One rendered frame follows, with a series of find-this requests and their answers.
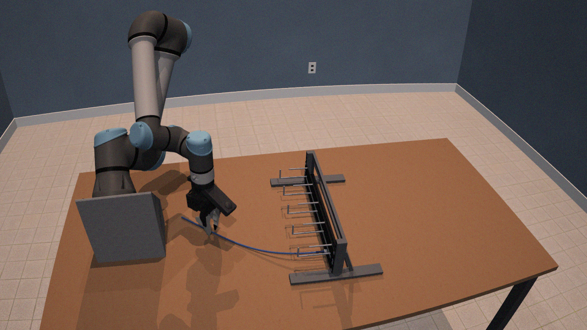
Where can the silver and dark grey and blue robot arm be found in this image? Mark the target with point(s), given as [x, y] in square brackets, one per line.
[156, 41]

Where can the grey free-standing rack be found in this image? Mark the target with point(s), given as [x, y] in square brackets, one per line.
[334, 249]

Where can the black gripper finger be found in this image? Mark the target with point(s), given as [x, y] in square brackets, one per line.
[215, 214]
[204, 220]

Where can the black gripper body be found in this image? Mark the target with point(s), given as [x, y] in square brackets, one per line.
[196, 200]

